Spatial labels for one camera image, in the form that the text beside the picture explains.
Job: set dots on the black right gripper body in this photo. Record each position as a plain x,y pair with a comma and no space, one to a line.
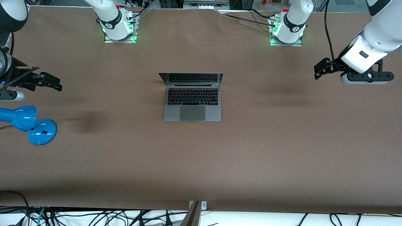
19,79

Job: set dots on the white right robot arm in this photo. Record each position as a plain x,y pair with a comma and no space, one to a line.
113,25

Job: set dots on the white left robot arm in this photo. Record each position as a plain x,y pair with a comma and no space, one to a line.
380,34

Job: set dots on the blue desk lamp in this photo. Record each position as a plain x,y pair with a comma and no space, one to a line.
22,117

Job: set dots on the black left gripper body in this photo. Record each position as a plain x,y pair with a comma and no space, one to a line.
339,64

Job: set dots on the dark slanted bar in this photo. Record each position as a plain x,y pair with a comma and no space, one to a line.
191,216

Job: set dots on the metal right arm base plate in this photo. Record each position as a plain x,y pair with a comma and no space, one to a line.
108,40

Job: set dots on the grey power strip box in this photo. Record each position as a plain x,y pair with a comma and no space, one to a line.
205,4

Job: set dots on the grey laptop with black keyboard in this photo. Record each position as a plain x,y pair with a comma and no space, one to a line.
192,113

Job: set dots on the metal table edge bracket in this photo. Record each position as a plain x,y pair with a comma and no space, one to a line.
204,205

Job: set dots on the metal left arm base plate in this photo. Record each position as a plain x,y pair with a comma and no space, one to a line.
298,44

